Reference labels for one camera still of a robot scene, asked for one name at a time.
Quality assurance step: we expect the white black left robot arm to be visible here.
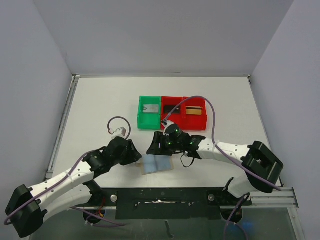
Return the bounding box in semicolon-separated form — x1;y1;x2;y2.
4;137;142;238

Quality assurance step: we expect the beige leather card holder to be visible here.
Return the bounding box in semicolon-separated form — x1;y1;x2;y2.
135;154;174;175

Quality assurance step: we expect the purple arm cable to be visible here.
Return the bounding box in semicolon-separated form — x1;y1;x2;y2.
161;96;282;240
3;116;132;228

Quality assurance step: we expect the gold card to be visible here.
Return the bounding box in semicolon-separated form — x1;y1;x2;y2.
186;106;202;116

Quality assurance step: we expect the red middle plastic bin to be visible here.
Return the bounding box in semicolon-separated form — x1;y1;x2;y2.
159;95;185;131

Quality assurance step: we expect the red right plastic bin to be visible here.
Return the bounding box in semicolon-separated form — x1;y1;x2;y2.
181;97;208;131

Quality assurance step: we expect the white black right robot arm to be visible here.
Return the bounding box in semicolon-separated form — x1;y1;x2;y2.
146;131;284;199

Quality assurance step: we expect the silver card in green bin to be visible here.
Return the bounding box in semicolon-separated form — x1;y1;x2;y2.
142;104;160;114

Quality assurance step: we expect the aluminium frame rail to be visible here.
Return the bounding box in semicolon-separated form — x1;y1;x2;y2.
251;187;299;208

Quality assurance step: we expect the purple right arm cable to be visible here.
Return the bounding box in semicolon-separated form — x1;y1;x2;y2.
161;96;282;240

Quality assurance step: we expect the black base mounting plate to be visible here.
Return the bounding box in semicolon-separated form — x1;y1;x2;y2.
81;187;239;220

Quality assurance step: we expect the black card in red bin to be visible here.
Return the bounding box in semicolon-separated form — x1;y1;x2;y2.
163;105;181;114

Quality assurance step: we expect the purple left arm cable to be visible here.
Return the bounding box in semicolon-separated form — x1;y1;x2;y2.
3;116;132;228

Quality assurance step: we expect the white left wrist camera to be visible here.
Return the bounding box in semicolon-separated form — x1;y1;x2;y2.
111;127;127;139

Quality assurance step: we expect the green plastic bin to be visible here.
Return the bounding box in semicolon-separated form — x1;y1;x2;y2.
137;96;161;130

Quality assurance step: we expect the red plastic bin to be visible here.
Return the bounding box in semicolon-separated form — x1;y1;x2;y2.
181;97;208;131
159;95;185;131

